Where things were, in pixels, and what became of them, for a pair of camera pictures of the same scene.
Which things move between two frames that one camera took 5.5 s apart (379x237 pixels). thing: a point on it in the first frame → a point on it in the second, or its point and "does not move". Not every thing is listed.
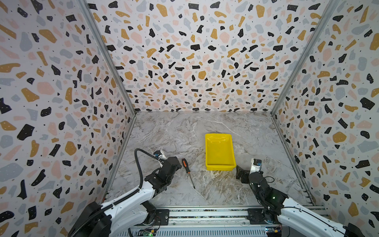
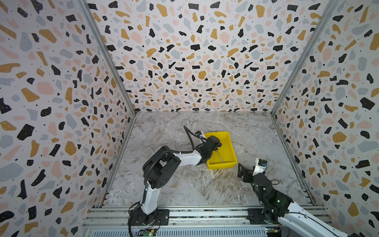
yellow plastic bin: [219, 153] does not move
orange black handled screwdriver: [187, 169] → [220, 156]
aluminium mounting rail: [206, 217] does not move
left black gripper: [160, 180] → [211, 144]
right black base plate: [255, 217] does not move
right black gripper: [244, 174] does not move
